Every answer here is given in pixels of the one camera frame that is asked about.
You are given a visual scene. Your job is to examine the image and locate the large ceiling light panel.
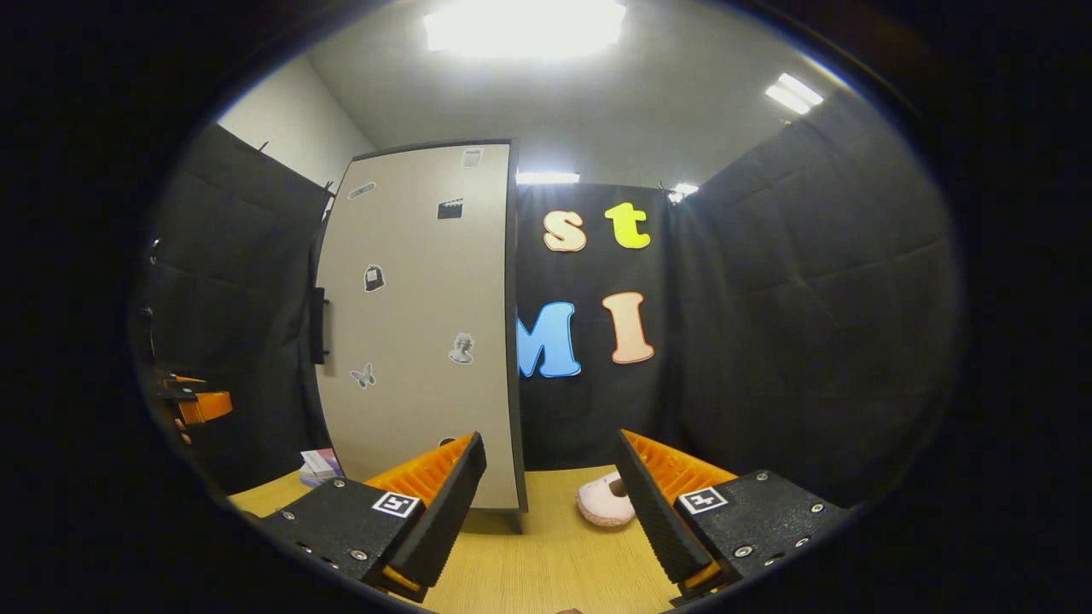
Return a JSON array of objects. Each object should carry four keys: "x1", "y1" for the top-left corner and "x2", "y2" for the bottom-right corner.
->
[{"x1": 422, "y1": 0, "x2": 628, "y2": 61}]

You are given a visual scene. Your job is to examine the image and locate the black cabinet door handle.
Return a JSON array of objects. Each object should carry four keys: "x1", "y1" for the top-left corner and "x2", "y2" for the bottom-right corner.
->
[{"x1": 309, "y1": 287, "x2": 330, "y2": 366}]

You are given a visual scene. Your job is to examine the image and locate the light grey cabinet door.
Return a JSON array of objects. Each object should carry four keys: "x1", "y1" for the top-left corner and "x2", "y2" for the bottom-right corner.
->
[{"x1": 314, "y1": 142, "x2": 521, "y2": 511}]

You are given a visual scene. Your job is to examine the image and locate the rectangular ceiling light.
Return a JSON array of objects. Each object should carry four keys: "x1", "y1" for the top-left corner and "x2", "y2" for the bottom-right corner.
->
[{"x1": 764, "y1": 72, "x2": 825, "y2": 116}]

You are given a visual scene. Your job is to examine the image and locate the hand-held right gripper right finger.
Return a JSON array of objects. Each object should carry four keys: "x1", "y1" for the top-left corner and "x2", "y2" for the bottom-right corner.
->
[{"x1": 614, "y1": 428, "x2": 850, "y2": 606}]

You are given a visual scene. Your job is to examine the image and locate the dark grey cabinet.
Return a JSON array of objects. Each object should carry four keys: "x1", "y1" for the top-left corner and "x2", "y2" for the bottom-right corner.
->
[{"x1": 309, "y1": 138, "x2": 528, "y2": 534}]

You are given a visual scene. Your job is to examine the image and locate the pink cover book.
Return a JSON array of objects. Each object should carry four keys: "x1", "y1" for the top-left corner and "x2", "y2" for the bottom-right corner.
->
[{"x1": 300, "y1": 448, "x2": 342, "y2": 480}]

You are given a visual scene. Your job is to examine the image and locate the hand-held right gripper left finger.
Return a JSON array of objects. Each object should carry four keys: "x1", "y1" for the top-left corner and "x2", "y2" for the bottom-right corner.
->
[{"x1": 256, "y1": 431, "x2": 488, "y2": 603}]

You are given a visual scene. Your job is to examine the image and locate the black backdrop cloth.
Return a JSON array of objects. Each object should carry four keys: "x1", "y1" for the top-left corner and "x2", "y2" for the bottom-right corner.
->
[{"x1": 128, "y1": 90, "x2": 965, "y2": 513}]

